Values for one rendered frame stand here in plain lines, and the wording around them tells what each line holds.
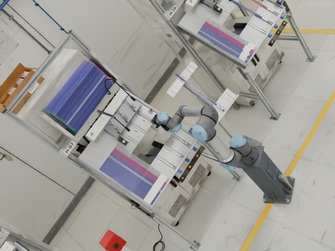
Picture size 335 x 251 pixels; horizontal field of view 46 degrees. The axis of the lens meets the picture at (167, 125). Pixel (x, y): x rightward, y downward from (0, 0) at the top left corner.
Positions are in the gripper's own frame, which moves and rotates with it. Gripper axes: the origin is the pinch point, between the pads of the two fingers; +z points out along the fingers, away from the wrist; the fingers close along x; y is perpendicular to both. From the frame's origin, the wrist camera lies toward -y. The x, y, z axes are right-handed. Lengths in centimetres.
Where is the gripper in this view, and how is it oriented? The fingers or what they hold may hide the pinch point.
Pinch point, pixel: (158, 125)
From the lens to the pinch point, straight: 320.8
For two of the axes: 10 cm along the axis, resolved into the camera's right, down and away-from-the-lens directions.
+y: -8.1, -5.8, -0.6
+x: -5.5, 8.0, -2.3
